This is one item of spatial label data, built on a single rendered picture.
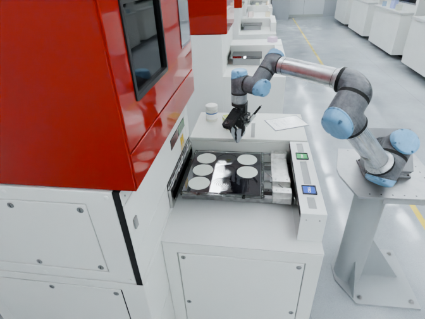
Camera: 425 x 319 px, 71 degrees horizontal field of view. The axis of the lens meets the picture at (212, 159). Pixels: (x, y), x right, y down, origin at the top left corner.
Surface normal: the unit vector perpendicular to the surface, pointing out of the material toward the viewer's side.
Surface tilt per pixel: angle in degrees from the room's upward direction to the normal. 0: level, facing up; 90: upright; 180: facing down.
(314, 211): 0
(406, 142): 40
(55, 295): 90
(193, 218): 0
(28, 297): 90
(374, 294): 0
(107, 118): 90
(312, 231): 90
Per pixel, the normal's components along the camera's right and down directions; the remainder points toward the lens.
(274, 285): -0.14, 0.53
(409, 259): -0.04, -0.85
